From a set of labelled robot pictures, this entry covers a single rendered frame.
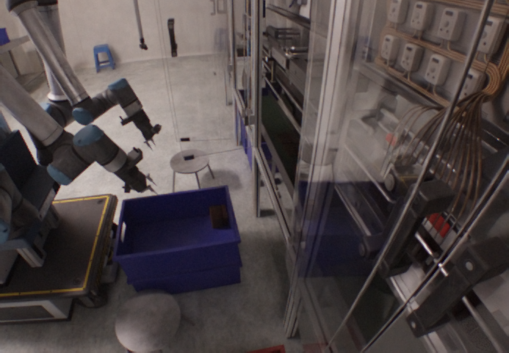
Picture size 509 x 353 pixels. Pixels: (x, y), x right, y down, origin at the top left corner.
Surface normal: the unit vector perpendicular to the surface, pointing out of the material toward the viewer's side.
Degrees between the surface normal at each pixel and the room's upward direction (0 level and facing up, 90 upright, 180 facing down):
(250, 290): 0
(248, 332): 0
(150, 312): 0
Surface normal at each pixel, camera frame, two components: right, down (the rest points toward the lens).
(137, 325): 0.00, -0.80
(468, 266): -0.98, 0.11
